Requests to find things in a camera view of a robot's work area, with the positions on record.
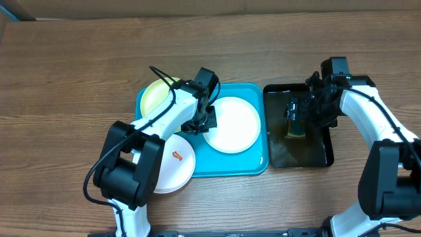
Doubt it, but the green and yellow sponge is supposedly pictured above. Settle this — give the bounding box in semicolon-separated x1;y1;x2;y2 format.
287;118;305;138

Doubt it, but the pale yellow plate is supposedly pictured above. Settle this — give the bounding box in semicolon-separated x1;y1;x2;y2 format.
139;78;173;119

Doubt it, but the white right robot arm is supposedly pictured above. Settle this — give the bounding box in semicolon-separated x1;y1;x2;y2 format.
285;72;420;236

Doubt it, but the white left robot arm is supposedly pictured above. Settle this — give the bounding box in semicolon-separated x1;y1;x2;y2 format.
86;79;220;236

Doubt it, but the black water tray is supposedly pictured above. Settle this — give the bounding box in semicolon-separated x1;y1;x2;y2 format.
263;84;334;168

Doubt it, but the white plate with red stain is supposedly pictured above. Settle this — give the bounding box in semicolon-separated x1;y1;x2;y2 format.
131;133;197;194

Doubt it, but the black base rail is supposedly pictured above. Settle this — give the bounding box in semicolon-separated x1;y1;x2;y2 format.
147;227;333;237

